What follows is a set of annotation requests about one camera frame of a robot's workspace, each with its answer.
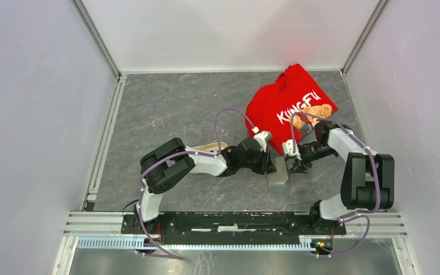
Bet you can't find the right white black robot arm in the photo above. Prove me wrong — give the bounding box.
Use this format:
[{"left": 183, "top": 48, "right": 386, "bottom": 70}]
[{"left": 282, "top": 120, "right": 395, "bottom": 234}]

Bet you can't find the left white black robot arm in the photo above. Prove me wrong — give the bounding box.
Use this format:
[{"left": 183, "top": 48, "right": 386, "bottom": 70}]
[{"left": 135, "top": 137, "right": 276, "bottom": 234}]

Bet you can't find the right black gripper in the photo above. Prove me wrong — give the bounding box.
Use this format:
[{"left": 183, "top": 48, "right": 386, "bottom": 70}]
[{"left": 287, "top": 142, "right": 337, "bottom": 174}]

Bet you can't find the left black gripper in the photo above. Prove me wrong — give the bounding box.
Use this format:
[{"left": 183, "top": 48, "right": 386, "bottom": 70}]
[{"left": 239, "top": 147, "right": 276, "bottom": 176}]

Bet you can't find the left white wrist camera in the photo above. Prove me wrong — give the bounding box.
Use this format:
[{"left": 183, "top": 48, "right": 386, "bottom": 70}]
[{"left": 252, "top": 127, "right": 272, "bottom": 152}]

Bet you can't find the red kung fu t-shirt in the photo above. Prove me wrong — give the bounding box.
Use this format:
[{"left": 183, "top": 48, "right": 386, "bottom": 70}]
[{"left": 246, "top": 64, "right": 338, "bottom": 154}]

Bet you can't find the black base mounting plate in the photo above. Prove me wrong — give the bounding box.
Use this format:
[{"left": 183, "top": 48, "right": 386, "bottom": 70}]
[{"left": 121, "top": 210, "right": 346, "bottom": 246}]

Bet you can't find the beige oval tray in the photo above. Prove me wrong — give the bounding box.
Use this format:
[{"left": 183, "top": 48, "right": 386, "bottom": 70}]
[{"left": 192, "top": 142, "right": 229, "bottom": 153}]

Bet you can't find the aluminium frame rail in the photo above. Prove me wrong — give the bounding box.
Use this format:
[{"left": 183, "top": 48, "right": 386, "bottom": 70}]
[{"left": 64, "top": 211, "right": 407, "bottom": 252}]

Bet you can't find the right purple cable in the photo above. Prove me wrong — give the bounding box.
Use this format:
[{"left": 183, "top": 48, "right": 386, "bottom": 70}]
[{"left": 289, "top": 111, "right": 382, "bottom": 258}]

